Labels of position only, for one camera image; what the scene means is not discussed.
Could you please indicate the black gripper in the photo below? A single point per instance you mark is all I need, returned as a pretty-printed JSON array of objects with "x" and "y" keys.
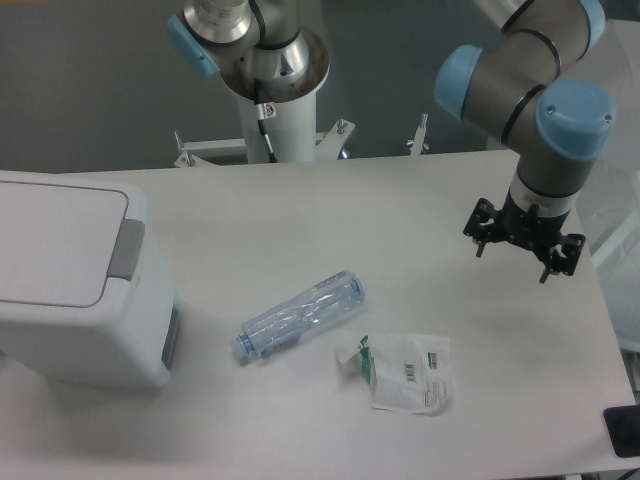
[{"x": 527, "y": 229}]

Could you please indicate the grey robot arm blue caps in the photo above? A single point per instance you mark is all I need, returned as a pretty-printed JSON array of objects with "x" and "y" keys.
[{"x": 558, "y": 127}]

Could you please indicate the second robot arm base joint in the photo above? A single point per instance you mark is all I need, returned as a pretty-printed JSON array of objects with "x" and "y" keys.
[{"x": 261, "y": 49}]

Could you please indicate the white plastic trash can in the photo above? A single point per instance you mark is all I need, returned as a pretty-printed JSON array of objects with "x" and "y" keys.
[{"x": 125, "y": 340}]

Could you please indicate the white trash can lid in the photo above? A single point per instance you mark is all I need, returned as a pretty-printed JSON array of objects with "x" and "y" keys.
[{"x": 61, "y": 241}]

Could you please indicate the crumpled white plastic wrapper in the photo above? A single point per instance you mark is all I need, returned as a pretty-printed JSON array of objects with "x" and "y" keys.
[{"x": 408, "y": 373}]

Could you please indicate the crushed clear plastic bottle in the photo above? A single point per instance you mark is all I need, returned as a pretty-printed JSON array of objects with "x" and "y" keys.
[{"x": 322, "y": 306}]

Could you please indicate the black device at table edge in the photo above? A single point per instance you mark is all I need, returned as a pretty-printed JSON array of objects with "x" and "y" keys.
[{"x": 623, "y": 428}]

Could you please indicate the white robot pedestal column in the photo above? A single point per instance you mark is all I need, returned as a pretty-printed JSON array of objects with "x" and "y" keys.
[{"x": 291, "y": 131}]

